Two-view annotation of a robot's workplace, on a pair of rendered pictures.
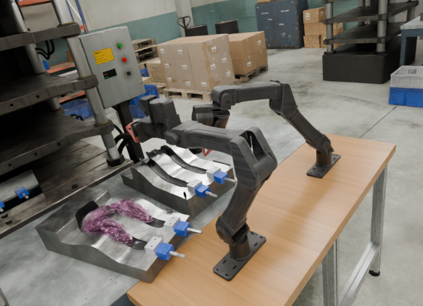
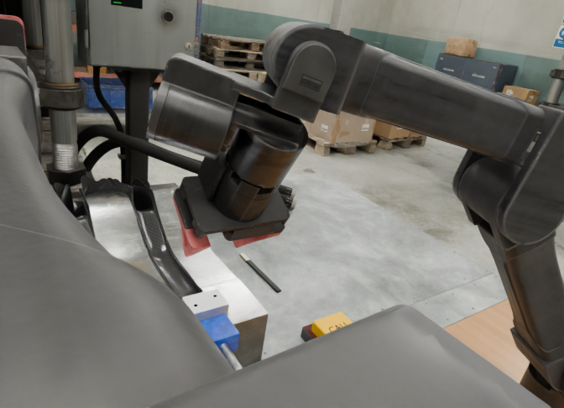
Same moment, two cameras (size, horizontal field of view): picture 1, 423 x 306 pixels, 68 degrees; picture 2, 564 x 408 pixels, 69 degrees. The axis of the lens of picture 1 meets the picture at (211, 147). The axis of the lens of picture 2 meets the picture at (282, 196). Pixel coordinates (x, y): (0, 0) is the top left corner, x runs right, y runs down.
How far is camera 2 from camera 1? 0.75 m
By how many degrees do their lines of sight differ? 5
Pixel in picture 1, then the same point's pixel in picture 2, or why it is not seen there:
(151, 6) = (299, 5)
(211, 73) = (342, 117)
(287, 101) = (541, 187)
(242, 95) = (381, 87)
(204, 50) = not seen: hidden behind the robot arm
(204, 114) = (196, 98)
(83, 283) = not seen: outside the picture
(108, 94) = (109, 38)
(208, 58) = not seen: hidden behind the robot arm
